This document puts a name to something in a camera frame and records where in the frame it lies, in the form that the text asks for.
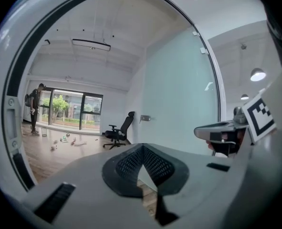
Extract white door frame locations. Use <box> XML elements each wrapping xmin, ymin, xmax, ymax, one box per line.
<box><xmin>0</xmin><ymin>0</ymin><xmax>227</xmax><ymax>200</ymax></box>

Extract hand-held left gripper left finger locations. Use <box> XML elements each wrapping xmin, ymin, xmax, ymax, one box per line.
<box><xmin>102</xmin><ymin>144</ymin><xmax>145</xmax><ymax>198</ymax></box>

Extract scattered small objects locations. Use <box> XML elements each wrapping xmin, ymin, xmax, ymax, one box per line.
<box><xmin>50</xmin><ymin>132</ymin><xmax>99</xmax><ymax>152</ymax></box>

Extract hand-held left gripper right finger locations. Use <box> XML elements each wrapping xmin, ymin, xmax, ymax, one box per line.
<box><xmin>142</xmin><ymin>144</ymin><xmax>190</xmax><ymax>227</ymax></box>

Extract person's right hand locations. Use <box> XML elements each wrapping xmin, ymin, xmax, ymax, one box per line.
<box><xmin>206</xmin><ymin>128</ymin><xmax>246</xmax><ymax>157</ymax></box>

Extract metal door strike plate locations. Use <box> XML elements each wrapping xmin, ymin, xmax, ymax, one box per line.
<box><xmin>6</xmin><ymin>96</ymin><xmax>22</xmax><ymax>154</ymax></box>

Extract person's black clothing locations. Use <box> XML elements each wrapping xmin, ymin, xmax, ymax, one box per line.
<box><xmin>259</xmin><ymin>0</ymin><xmax>282</xmax><ymax>65</ymax></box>

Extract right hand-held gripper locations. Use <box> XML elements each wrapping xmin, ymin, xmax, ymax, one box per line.
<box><xmin>194</xmin><ymin>88</ymin><xmax>279</xmax><ymax>144</ymax></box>

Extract black office chair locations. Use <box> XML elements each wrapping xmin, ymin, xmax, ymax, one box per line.
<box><xmin>102</xmin><ymin>111</ymin><xmax>136</xmax><ymax>150</ymax></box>

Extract long linear ceiling lamp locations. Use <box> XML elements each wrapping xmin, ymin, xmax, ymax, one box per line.
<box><xmin>71</xmin><ymin>38</ymin><xmax>112</xmax><ymax>52</ymax></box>

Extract frosted glass door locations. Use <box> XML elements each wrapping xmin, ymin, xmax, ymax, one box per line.
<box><xmin>140</xmin><ymin>27</ymin><xmax>222</xmax><ymax>158</ymax></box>

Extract black framed window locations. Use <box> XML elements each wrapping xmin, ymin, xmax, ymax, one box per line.
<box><xmin>39</xmin><ymin>87</ymin><xmax>104</xmax><ymax>131</ymax></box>

